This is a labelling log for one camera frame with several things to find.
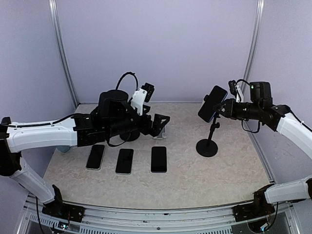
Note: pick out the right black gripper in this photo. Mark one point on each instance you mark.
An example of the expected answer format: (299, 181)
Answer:
(230, 110)

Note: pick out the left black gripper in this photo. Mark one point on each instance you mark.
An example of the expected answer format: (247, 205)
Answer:
(146, 129)

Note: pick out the blue phone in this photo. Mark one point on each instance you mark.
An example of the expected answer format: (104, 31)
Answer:
(216, 96)

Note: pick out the white phone stand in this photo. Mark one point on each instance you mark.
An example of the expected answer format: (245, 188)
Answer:
(162, 134)

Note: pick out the black round-base phone stand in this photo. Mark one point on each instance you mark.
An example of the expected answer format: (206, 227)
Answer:
(129, 137)

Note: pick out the black tripod stand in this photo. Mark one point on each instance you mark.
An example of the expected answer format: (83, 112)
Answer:
(207, 147)

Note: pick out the black phone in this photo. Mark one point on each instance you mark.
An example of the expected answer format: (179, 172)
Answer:
(159, 159)
(124, 161)

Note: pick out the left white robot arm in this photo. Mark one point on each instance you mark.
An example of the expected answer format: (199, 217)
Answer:
(115, 114)

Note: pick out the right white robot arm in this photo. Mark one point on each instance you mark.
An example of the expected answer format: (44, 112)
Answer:
(281, 119)

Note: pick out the light blue mug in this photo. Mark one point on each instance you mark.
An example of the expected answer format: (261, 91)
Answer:
(64, 149)

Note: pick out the right aluminium frame post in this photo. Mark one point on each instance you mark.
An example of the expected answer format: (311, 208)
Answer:
(255, 36)

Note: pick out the aluminium frame post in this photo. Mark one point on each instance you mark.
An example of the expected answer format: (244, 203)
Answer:
(61, 51)
(255, 36)

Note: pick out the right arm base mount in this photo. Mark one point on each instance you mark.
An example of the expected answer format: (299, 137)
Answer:
(251, 210)

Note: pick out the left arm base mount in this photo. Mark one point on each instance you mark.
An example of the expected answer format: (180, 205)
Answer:
(64, 211)

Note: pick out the left aluminium frame post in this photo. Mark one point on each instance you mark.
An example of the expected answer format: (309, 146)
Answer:
(61, 51)

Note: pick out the front aluminium rail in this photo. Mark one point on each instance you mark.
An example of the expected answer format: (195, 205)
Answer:
(105, 220)

